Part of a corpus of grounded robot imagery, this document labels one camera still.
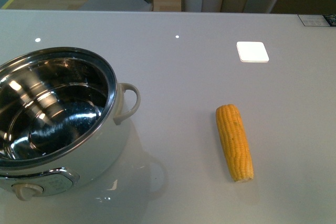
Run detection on yellow corn cob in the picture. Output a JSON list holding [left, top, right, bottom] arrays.
[[216, 104, 254, 182]]

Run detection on white electric cooking pot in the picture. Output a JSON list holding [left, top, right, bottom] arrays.
[[1, 47, 141, 200]]

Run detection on product label sticker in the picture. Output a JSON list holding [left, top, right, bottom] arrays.
[[298, 14, 335, 27]]

